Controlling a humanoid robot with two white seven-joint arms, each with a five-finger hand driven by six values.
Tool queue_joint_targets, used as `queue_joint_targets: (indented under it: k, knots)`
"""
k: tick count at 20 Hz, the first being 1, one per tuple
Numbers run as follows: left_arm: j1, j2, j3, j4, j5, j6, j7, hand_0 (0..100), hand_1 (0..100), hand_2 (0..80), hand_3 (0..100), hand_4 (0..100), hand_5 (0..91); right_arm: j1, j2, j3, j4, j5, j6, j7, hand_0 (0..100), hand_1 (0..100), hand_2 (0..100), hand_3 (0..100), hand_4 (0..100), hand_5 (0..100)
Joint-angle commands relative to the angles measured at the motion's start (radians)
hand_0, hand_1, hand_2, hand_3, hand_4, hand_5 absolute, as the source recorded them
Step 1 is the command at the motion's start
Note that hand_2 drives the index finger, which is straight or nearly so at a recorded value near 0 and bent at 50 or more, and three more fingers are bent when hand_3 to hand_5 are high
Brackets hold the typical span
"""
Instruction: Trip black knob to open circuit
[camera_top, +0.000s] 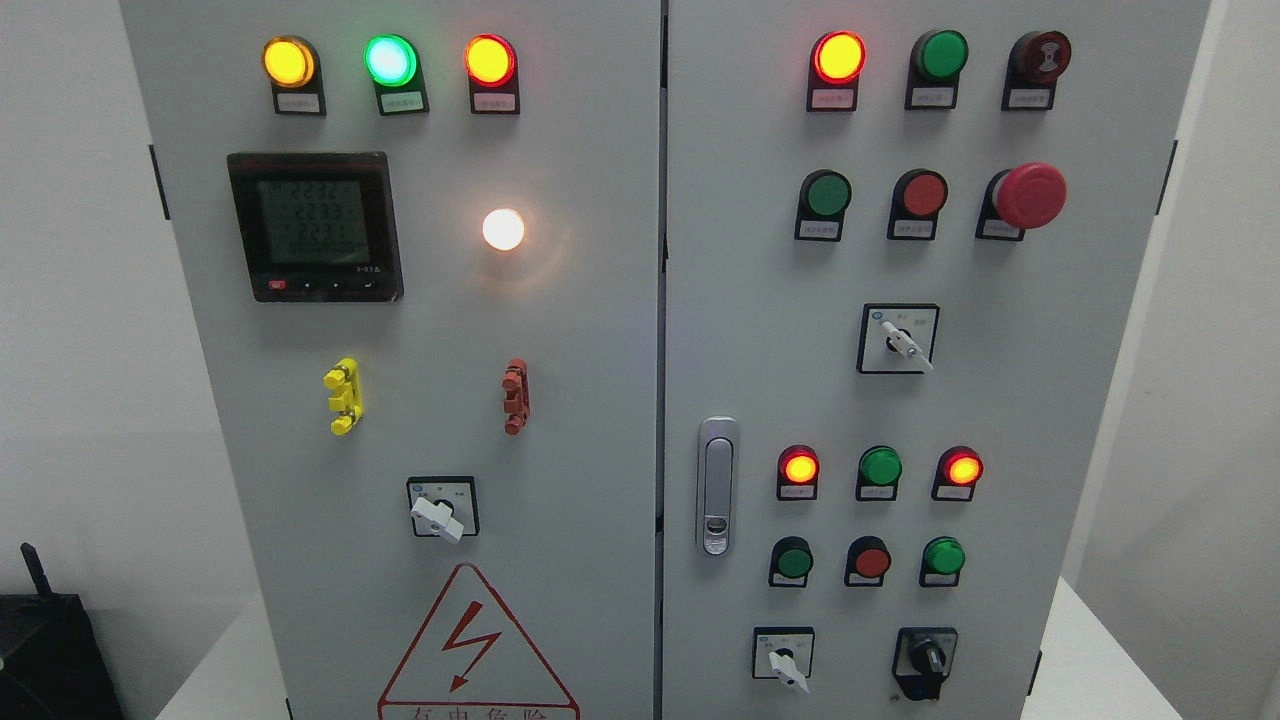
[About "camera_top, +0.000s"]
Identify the black knob selector switch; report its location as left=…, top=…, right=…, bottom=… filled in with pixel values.
left=891, top=626, right=959, bottom=701

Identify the red terminal connector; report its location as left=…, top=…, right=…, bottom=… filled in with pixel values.
left=500, top=357, right=531, bottom=436

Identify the red lit lamp lower left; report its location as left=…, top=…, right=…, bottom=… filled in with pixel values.
left=776, top=445, right=820, bottom=501

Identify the red lit lamp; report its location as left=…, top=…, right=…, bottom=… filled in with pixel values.
left=806, top=29, right=867, bottom=113
left=776, top=445, right=820, bottom=501

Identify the white lit indicator lamp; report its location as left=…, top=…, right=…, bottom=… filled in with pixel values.
left=481, top=208, right=526, bottom=252

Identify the green push button upper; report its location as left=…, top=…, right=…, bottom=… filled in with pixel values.
left=794, top=169, right=852, bottom=243

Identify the green push button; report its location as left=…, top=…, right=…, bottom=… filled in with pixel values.
left=768, top=536, right=815, bottom=588
left=918, top=536, right=966, bottom=588
left=794, top=169, right=852, bottom=243

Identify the green push button lower left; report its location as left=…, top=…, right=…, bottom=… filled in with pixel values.
left=768, top=536, right=815, bottom=588

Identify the grey left cabinet door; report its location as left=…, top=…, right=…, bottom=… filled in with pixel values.
left=122, top=1, right=663, bottom=719

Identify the grey cabinet door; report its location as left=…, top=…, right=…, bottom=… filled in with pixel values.
left=122, top=1, right=663, bottom=719
left=660, top=1, right=1210, bottom=719

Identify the green lamp lower middle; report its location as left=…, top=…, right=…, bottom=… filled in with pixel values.
left=855, top=445, right=902, bottom=502

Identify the grey right cabinet door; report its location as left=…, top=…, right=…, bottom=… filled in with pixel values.
left=660, top=1, right=1210, bottom=719

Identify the yellow terminal connector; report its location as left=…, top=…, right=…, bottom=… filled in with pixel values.
left=323, top=357, right=365, bottom=436

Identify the red push button lower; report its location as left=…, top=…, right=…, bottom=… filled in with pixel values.
left=844, top=536, right=892, bottom=587

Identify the red push button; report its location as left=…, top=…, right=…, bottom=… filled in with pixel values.
left=844, top=536, right=892, bottom=587
left=886, top=168, right=948, bottom=241

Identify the red push button upper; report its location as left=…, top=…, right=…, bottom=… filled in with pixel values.
left=886, top=168, right=948, bottom=241

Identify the red lit lamp left door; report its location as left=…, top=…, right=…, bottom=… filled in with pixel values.
left=463, top=33, right=520, bottom=115

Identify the red lamp lower right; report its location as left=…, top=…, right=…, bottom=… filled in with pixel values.
left=931, top=446, right=984, bottom=502

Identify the red warning triangle sticker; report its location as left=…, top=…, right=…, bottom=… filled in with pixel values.
left=378, top=562, right=581, bottom=719

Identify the black digital power meter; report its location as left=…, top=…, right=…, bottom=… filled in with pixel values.
left=227, top=151, right=403, bottom=304

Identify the green push button lower right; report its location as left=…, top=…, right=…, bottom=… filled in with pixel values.
left=918, top=536, right=966, bottom=588

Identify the red lit lamp top right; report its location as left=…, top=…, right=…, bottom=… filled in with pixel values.
left=806, top=29, right=867, bottom=113

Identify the green lit indicator lamp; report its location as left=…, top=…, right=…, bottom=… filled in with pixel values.
left=364, top=33, right=430, bottom=117

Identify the red emergency stop mushroom button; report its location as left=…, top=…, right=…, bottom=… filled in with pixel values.
left=975, top=161, right=1068, bottom=242

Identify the green lamp top right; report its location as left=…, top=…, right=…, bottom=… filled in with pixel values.
left=904, top=29, right=970, bottom=111

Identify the yellow indicator lamp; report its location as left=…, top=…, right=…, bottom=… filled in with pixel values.
left=261, top=35, right=326, bottom=117

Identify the dark red buzzer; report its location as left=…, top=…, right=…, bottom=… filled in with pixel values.
left=1001, top=29, right=1073, bottom=111

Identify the black device with antenna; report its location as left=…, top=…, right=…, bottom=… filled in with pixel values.
left=1, top=543, right=124, bottom=719

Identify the silver door handle lock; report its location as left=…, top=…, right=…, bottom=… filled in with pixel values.
left=695, top=416, right=740, bottom=557

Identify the white selector switch left door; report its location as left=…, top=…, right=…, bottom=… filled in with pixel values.
left=406, top=477, right=480, bottom=544

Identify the white selector switch middle right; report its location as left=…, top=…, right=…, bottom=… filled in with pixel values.
left=858, top=304, right=940, bottom=374

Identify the white selector switch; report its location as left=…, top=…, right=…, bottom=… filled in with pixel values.
left=858, top=304, right=940, bottom=374
left=751, top=626, right=817, bottom=694

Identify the white selector switch bottom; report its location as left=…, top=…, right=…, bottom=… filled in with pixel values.
left=751, top=626, right=817, bottom=694

